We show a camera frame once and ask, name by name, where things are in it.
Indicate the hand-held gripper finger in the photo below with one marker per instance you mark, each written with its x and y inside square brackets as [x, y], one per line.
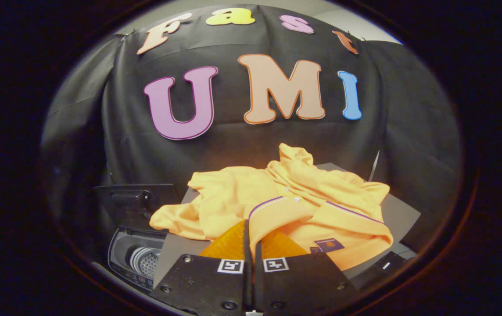
[247, 281]
[258, 281]

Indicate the black backdrop cloth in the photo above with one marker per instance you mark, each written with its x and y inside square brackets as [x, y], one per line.
[242, 140]

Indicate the orange polo shirt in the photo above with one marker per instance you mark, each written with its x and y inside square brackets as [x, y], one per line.
[233, 193]

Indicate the white door cabinet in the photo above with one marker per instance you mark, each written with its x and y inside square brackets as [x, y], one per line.
[402, 215]

